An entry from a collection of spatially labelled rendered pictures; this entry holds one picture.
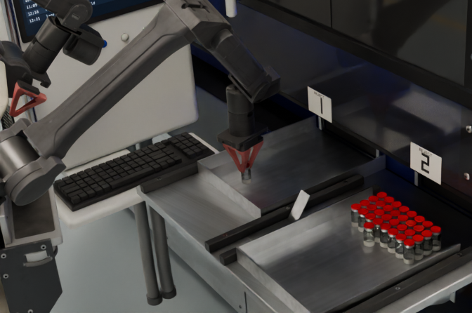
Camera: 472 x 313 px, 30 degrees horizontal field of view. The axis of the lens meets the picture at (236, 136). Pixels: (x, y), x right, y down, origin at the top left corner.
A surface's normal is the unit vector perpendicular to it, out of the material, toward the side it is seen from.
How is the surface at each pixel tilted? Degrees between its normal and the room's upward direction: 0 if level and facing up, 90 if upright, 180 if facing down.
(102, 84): 50
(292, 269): 0
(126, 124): 90
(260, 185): 0
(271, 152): 0
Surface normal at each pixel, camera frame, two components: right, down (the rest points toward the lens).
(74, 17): 0.39, 0.55
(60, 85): 0.54, 0.36
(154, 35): -0.20, -0.19
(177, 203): -0.08, -0.87
